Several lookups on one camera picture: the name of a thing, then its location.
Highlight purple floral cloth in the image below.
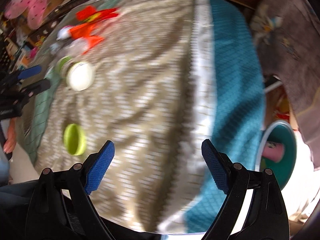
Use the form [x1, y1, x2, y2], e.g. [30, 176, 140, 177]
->
[250, 0, 320, 170]

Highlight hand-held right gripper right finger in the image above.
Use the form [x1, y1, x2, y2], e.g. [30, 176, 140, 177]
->
[201, 139, 290, 240]

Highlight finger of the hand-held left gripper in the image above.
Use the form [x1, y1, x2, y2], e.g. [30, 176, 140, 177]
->
[0, 65, 42, 87]
[21, 79, 52, 98]

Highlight white round lid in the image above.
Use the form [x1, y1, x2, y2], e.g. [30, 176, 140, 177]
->
[67, 62, 95, 92]

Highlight white rod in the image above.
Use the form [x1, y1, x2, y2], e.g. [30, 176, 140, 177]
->
[265, 81, 282, 93]

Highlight teal round bin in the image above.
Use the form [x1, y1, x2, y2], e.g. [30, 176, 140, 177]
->
[255, 120, 298, 192]

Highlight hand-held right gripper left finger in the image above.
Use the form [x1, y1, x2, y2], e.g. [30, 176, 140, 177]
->
[25, 140, 115, 240]

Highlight green plastic cup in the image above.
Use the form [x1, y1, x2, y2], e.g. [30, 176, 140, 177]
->
[55, 56, 73, 73]

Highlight person's blue jeans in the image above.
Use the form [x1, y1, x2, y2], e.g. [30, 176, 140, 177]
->
[0, 180, 38, 200]

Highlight pink butterfly wings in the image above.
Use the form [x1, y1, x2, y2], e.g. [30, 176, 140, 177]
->
[4, 0, 52, 30]

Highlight orange foil wrapper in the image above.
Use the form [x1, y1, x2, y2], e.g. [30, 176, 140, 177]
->
[69, 22, 105, 54]

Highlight person's left hand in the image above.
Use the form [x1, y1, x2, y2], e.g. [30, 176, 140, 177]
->
[4, 119, 17, 155]

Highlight pink paper cup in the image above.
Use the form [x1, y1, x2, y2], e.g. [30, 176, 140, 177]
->
[261, 140, 285, 162]

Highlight yellow-green plastic lid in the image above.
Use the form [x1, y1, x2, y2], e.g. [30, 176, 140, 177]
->
[63, 123, 87, 155]

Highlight beige and teal printed blanket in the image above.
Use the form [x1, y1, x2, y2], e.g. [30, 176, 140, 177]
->
[15, 0, 267, 234]

